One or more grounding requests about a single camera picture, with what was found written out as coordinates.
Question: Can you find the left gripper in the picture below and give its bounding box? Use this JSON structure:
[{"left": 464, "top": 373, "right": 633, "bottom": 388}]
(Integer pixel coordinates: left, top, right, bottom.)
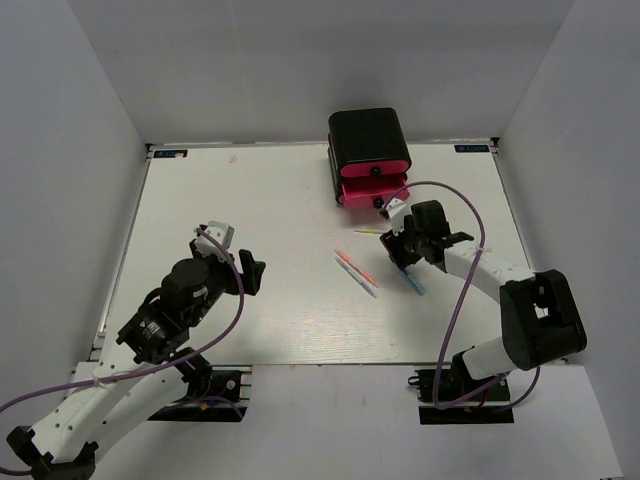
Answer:
[{"left": 188, "top": 238, "right": 266, "bottom": 326}]

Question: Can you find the light blue pen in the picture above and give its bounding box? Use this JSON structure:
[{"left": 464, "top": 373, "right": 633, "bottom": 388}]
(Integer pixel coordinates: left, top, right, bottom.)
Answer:
[{"left": 399, "top": 269, "right": 426, "bottom": 296}]

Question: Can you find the yellow pen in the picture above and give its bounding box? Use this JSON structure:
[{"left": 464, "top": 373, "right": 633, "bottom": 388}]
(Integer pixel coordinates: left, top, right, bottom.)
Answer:
[{"left": 353, "top": 227, "right": 386, "bottom": 235}]

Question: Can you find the pink drawer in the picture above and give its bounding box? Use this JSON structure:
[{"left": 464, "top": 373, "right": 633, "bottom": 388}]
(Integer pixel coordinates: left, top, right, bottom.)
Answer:
[
  {"left": 339, "top": 159, "right": 411, "bottom": 178},
  {"left": 336, "top": 174, "right": 407, "bottom": 209}
]

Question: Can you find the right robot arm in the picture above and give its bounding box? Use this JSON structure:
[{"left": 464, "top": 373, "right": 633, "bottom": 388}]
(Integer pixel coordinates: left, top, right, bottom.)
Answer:
[{"left": 380, "top": 199, "right": 587, "bottom": 408}]

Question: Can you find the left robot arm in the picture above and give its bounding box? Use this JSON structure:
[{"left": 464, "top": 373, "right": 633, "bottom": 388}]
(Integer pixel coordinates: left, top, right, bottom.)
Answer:
[{"left": 7, "top": 232, "right": 266, "bottom": 479}]

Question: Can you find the red clear pen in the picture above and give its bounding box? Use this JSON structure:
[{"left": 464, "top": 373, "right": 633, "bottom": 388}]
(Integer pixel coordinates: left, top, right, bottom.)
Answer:
[{"left": 334, "top": 249, "right": 378, "bottom": 288}]

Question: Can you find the blue clear pen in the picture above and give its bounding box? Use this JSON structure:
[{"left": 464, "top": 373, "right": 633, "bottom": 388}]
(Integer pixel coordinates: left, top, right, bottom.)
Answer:
[{"left": 334, "top": 253, "right": 377, "bottom": 298}]

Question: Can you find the black drawer cabinet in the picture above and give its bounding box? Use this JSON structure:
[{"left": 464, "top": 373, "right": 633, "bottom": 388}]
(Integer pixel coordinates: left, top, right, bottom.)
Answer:
[{"left": 328, "top": 107, "right": 412, "bottom": 202}]

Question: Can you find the right corner label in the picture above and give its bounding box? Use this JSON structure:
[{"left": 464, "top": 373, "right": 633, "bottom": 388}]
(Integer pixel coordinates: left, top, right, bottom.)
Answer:
[{"left": 454, "top": 144, "right": 491, "bottom": 153}]

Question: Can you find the corner label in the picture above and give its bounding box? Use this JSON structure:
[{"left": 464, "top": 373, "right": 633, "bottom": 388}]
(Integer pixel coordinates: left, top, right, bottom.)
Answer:
[
  {"left": 454, "top": 144, "right": 491, "bottom": 153},
  {"left": 153, "top": 149, "right": 188, "bottom": 159}
]

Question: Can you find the left corner label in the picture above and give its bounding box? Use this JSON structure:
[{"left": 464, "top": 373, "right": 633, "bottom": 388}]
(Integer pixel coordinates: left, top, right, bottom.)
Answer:
[{"left": 153, "top": 149, "right": 188, "bottom": 159}]

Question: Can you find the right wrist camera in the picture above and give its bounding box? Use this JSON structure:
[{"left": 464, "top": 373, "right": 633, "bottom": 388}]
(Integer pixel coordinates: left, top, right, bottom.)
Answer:
[{"left": 380, "top": 198, "right": 411, "bottom": 235}]

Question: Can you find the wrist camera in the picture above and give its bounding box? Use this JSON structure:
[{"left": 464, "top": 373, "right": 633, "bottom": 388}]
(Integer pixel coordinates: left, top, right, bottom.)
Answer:
[
  {"left": 380, "top": 198, "right": 411, "bottom": 235},
  {"left": 194, "top": 221, "right": 235, "bottom": 258}
]

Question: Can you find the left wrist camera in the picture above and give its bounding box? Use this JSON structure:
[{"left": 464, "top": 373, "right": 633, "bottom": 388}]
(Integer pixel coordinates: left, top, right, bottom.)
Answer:
[{"left": 194, "top": 221, "right": 235, "bottom": 258}]

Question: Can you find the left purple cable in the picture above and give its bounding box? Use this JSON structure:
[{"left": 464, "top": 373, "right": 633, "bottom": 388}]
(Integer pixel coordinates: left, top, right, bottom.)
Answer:
[{"left": 0, "top": 225, "right": 249, "bottom": 474}]

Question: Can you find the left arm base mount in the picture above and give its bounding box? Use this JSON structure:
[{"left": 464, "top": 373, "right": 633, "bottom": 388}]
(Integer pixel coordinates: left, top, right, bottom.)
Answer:
[{"left": 149, "top": 366, "right": 253, "bottom": 423}]

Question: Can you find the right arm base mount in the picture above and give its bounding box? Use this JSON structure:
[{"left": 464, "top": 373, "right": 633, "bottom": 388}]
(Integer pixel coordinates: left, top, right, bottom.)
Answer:
[{"left": 407, "top": 367, "right": 514, "bottom": 426}]

